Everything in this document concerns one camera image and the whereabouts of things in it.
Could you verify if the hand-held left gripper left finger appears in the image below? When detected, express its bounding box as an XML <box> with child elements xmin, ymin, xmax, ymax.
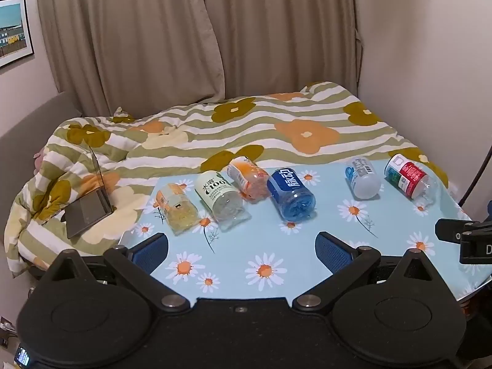
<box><xmin>45</xmin><ymin>233</ymin><xmax>191</xmax><ymax>313</ymax></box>

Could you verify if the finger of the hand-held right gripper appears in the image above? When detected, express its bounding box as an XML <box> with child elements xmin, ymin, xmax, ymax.
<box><xmin>435</xmin><ymin>218</ymin><xmax>478</xmax><ymax>245</ymax></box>

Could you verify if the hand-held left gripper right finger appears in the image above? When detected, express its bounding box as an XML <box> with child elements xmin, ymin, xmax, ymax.
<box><xmin>293</xmin><ymin>232</ymin><xmax>439</xmax><ymax>313</ymax></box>

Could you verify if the yellow label plastic cup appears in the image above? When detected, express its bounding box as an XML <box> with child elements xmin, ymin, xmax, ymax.
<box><xmin>155</xmin><ymin>183</ymin><xmax>200</xmax><ymax>236</ymax></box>

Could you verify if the red label plastic cup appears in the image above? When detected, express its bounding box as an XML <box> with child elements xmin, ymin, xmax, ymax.
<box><xmin>384</xmin><ymin>154</ymin><xmax>439</xmax><ymax>204</ymax></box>

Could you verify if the white blue label plastic cup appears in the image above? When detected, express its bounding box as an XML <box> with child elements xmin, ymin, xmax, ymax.
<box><xmin>344</xmin><ymin>156</ymin><xmax>382</xmax><ymax>200</ymax></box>

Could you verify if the white green label plastic cup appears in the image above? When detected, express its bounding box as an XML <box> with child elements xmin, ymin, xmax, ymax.
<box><xmin>194</xmin><ymin>170</ymin><xmax>248</xmax><ymax>232</ymax></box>

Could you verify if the orange label plastic cup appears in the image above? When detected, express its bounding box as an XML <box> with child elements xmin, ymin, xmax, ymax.
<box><xmin>226</xmin><ymin>156</ymin><xmax>272</xmax><ymax>204</ymax></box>

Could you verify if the daisy print blue tablecloth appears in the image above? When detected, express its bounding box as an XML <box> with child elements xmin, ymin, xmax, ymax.
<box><xmin>118</xmin><ymin>159</ymin><xmax>492</xmax><ymax>301</ymax></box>

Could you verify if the grey laptop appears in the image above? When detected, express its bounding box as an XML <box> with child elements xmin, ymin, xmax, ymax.
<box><xmin>63</xmin><ymin>144</ymin><xmax>114</xmax><ymax>240</ymax></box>

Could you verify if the striped floral blanket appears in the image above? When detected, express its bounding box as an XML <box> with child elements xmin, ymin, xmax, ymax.
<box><xmin>5</xmin><ymin>81</ymin><xmax>450</xmax><ymax>278</ymax></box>

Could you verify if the small black display device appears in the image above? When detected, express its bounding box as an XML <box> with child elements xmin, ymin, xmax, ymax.
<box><xmin>13</xmin><ymin>346</ymin><xmax>31</xmax><ymax>368</ymax></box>

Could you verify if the grey sofa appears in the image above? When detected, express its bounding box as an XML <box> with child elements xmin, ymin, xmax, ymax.
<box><xmin>0</xmin><ymin>91</ymin><xmax>84</xmax><ymax>277</ymax></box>

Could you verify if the beige curtain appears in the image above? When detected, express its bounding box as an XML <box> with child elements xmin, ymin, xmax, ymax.
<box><xmin>194</xmin><ymin>0</ymin><xmax>364</xmax><ymax>105</ymax></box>
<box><xmin>34</xmin><ymin>0</ymin><xmax>225</xmax><ymax>118</ymax></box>

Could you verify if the black cable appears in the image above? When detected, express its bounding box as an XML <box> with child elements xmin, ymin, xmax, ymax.
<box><xmin>457</xmin><ymin>144</ymin><xmax>492</xmax><ymax>205</ymax></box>

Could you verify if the framed wall picture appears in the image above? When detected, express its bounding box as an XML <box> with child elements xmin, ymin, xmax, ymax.
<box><xmin>0</xmin><ymin>0</ymin><xmax>35</xmax><ymax>70</ymax></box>

